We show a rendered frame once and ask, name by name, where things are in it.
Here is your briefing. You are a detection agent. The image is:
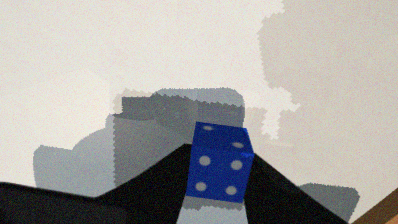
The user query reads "blue die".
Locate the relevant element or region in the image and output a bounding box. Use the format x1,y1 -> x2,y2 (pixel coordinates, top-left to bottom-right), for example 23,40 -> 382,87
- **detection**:
186,122 -> 255,204

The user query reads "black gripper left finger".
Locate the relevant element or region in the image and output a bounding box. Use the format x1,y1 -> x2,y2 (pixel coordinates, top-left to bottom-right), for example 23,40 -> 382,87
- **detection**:
0,144 -> 192,224

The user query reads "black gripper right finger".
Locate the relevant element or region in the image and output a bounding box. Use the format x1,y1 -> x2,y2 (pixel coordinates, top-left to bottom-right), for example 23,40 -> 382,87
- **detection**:
243,153 -> 349,224

